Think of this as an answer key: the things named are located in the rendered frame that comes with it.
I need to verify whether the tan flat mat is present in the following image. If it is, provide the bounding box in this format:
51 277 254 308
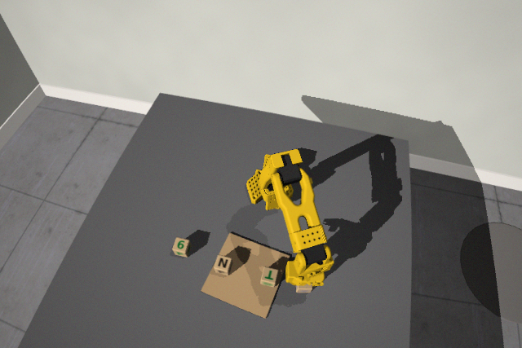
201 233 290 319

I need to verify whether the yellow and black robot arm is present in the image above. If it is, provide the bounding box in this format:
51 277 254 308
246 149 334 278

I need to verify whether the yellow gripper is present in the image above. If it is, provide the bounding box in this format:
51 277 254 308
285 260 325 286

